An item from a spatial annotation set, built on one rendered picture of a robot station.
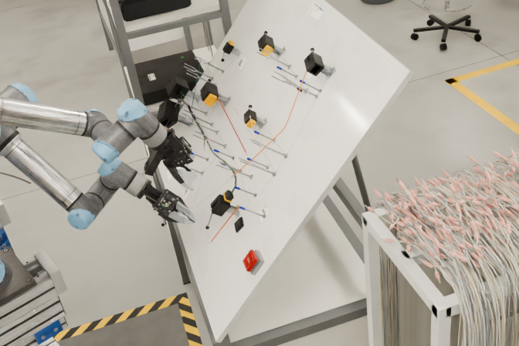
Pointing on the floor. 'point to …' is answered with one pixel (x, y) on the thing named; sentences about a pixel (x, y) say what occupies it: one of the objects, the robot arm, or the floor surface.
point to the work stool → (447, 1)
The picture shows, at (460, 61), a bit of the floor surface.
